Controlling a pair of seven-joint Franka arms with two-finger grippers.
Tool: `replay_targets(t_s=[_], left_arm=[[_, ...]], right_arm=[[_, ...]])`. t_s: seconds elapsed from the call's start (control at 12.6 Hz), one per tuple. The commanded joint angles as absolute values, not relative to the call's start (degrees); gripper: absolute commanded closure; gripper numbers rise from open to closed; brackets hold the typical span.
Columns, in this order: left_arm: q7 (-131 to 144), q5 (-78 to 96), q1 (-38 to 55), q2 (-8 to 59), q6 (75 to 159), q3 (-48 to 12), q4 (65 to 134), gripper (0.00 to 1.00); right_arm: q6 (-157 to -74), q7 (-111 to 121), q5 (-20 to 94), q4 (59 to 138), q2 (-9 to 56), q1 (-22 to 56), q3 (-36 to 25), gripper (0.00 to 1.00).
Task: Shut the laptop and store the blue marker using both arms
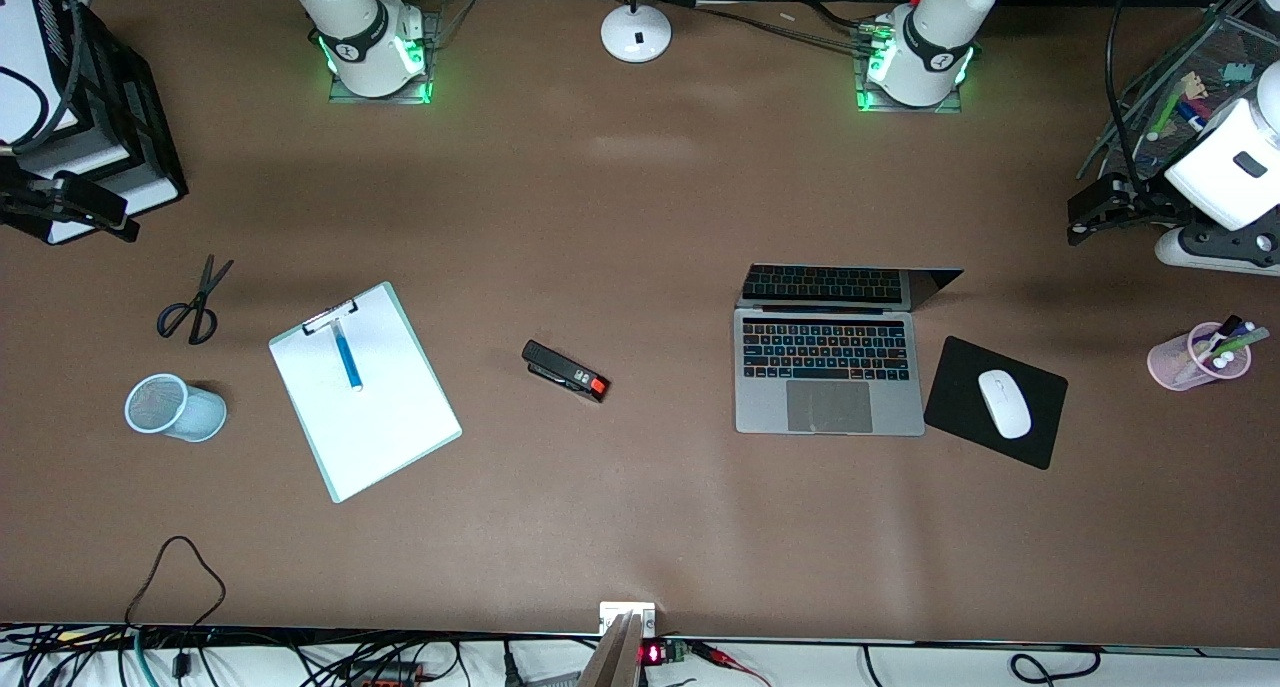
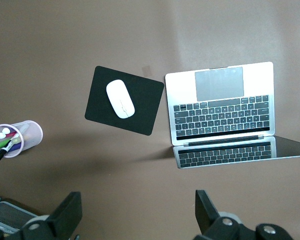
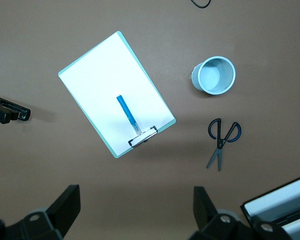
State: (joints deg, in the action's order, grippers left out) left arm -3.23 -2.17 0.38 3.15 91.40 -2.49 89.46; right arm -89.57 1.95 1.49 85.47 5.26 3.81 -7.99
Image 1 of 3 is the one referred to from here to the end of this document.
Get blue marker white cap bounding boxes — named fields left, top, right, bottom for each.
left=332, top=317, right=366, bottom=394

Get silver laptop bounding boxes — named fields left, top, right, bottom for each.
left=733, top=263, right=966, bottom=438

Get green marker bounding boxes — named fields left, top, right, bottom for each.
left=1147, top=80, right=1189, bottom=141

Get black capped marker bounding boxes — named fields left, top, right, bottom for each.
left=1193, top=314, right=1244, bottom=368

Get black stacked document trays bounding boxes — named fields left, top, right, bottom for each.
left=0, top=0, right=189, bottom=246

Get black scissors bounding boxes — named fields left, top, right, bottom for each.
left=156, top=255, right=235, bottom=346

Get pink translucent pen cup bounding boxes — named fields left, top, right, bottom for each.
left=1147, top=322, right=1253, bottom=392

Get green pen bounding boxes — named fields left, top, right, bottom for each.
left=1210, top=327, right=1271, bottom=361

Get white computer mouse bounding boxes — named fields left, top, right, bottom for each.
left=977, top=369, right=1033, bottom=440

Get blue mesh pen cup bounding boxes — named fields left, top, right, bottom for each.
left=124, top=373, right=228, bottom=443

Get black mouse pad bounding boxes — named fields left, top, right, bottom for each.
left=922, top=335, right=1069, bottom=471

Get white paper sheet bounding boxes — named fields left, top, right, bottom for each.
left=272, top=287, right=460, bottom=499

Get teal clipboard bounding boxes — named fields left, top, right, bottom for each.
left=268, top=281, right=464, bottom=505

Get black stapler red end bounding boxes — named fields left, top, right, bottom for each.
left=521, top=339, right=610, bottom=404

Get white round lamp base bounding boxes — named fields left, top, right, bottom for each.
left=600, top=0, right=673, bottom=65

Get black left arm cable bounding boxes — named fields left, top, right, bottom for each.
left=1103, top=0, right=1149, bottom=186

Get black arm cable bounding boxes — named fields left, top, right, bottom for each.
left=1103, top=0, right=1149, bottom=186
left=0, top=0, right=96, bottom=158

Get black wire mesh tray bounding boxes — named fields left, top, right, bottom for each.
left=1075, top=5, right=1280, bottom=183

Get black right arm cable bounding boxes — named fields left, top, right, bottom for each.
left=0, top=0, right=96, bottom=158

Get black looped cable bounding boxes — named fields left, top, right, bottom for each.
left=124, top=535, right=227, bottom=668

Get black cables across table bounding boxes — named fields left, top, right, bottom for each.
left=690, top=0, right=896, bottom=54

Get black coiled cable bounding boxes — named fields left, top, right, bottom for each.
left=1008, top=647, right=1104, bottom=686

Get black cable bundle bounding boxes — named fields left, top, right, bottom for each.
left=0, top=622, right=581, bottom=687

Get red wire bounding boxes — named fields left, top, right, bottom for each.
left=690, top=640, right=773, bottom=687

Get white metal bracket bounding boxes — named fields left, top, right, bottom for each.
left=599, top=601, right=657, bottom=636

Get grey camera stand post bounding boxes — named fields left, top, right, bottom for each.
left=578, top=610, right=647, bottom=687

